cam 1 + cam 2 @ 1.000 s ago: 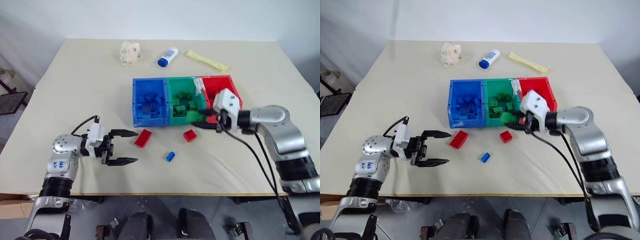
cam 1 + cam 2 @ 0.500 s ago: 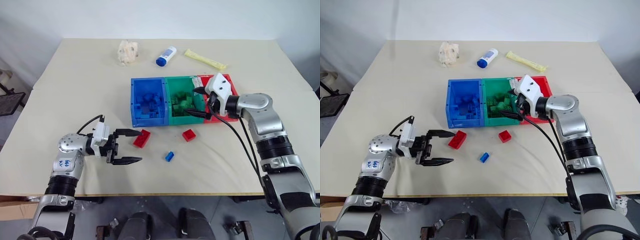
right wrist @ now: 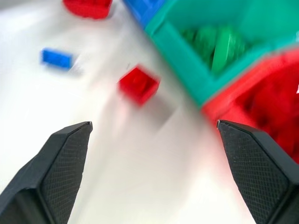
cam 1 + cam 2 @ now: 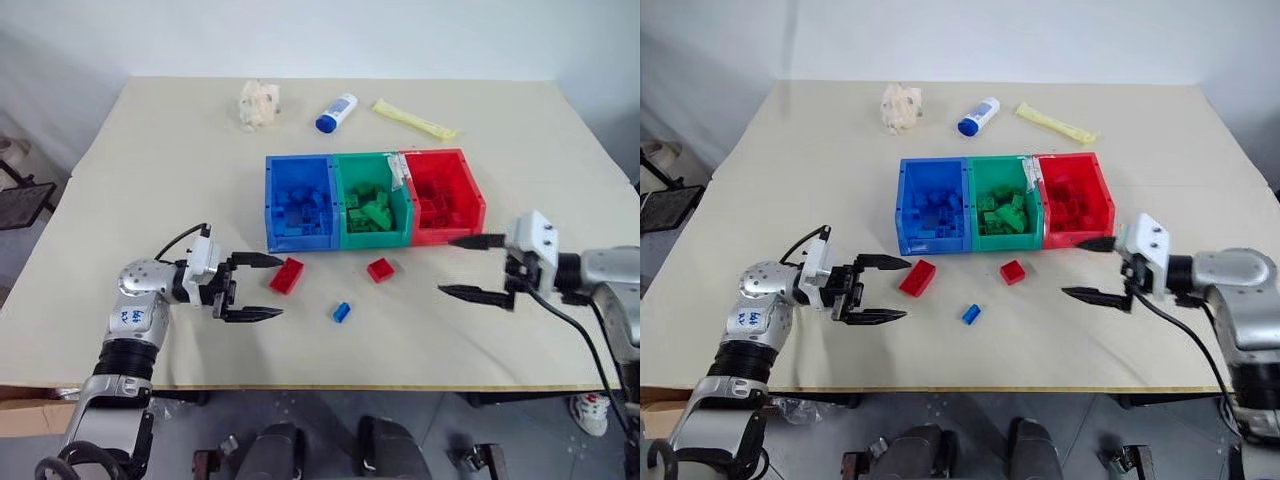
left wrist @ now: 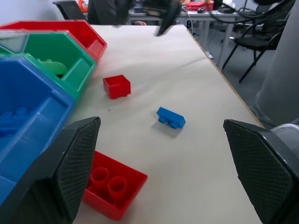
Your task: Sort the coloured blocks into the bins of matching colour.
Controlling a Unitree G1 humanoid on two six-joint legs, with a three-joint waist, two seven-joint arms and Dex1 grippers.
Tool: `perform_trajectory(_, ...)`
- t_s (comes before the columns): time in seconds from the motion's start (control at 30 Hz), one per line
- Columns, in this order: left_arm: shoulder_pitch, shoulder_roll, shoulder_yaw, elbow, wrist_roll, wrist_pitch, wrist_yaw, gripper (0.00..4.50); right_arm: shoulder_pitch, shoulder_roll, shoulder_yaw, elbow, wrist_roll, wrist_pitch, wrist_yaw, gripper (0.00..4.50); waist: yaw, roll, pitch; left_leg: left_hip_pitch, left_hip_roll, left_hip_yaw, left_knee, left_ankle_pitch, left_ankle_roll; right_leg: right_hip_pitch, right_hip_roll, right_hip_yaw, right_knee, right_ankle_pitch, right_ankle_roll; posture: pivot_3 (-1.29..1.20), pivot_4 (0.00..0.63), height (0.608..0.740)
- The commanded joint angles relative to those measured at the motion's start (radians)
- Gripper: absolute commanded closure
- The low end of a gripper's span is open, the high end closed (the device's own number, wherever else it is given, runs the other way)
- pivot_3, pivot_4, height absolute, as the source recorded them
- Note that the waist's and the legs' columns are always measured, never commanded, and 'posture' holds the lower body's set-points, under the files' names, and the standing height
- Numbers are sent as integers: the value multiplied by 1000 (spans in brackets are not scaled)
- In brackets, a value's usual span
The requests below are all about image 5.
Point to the red box on desk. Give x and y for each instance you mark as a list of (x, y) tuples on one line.
[(199, 5)]

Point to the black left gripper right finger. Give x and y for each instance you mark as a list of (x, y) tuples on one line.
[(264, 170)]

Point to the black folding chair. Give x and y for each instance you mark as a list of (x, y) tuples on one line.
[(254, 39)]

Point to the person in dark jacket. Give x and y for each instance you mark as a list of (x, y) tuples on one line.
[(106, 11)]

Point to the white office desk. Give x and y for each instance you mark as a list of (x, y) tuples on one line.
[(210, 17)]

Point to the black computer mouse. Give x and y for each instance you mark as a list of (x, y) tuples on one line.
[(201, 10)]

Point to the red plastic bin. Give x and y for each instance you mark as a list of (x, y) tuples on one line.
[(77, 30)]

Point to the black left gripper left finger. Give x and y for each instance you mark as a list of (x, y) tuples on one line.
[(53, 177)]

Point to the small blue toy block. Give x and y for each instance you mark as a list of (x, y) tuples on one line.
[(171, 117)]

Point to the large red toy block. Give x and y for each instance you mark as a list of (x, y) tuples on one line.
[(116, 186)]

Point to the grey robot body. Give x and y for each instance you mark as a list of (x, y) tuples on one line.
[(280, 70)]

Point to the green toy block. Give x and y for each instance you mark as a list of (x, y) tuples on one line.
[(54, 66)]

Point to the black office chair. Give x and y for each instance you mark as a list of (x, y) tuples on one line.
[(70, 9)]

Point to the small red toy block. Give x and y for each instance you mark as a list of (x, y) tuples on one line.
[(118, 87)]

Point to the silver rounded robot part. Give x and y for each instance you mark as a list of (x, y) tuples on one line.
[(286, 130)]

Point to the person's bare hand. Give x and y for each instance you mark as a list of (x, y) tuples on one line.
[(140, 23)]

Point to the green plastic bin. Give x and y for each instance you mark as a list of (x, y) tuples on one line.
[(56, 49)]

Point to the blue plastic bin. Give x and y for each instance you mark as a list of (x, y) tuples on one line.
[(25, 93)]

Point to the blue toy block pile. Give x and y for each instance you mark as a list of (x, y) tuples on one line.
[(11, 121)]

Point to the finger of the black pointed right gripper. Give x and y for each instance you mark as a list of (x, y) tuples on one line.
[(169, 17)]

